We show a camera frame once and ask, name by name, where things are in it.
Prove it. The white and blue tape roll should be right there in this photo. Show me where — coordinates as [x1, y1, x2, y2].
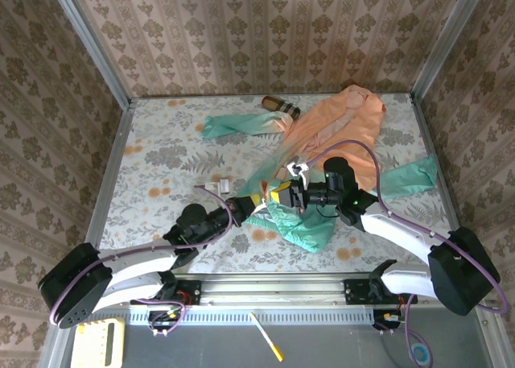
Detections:
[410, 342, 432, 366]

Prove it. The grey slotted cable duct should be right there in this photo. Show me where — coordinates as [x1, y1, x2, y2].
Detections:
[127, 304, 376, 325]

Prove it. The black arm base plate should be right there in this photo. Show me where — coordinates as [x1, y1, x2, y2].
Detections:
[154, 277, 203, 307]
[344, 277, 418, 307]

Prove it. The mint green and peach jacket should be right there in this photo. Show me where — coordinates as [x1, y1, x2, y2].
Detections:
[200, 84, 439, 253]

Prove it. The black connector box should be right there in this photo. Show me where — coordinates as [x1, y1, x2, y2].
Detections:
[147, 308, 187, 333]
[373, 308, 404, 331]

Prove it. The floral tablecloth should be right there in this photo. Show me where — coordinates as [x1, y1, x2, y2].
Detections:
[98, 93, 459, 275]

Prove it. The yellow plastic box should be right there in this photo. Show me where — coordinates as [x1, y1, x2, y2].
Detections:
[71, 317, 126, 368]

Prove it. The aluminium table side rail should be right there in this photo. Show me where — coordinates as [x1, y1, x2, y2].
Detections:
[410, 93, 464, 233]
[84, 101, 136, 246]

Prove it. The aluminium frame post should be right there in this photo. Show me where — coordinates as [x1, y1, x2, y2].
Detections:
[410, 0, 491, 100]
[47, 0, 133, 108]

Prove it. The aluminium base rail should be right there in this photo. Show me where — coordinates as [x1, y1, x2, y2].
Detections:
[175, 272, 348, 305]

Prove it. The thin black cable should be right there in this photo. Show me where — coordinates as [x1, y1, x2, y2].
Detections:
[315, 204, 341, 220]

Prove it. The brown cylindrical bottle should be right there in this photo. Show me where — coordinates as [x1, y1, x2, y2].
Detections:
[261, 95, 303, 120]

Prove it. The white marker with yellow cap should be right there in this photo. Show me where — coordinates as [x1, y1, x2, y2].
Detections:
[249, 312, 285, 362]

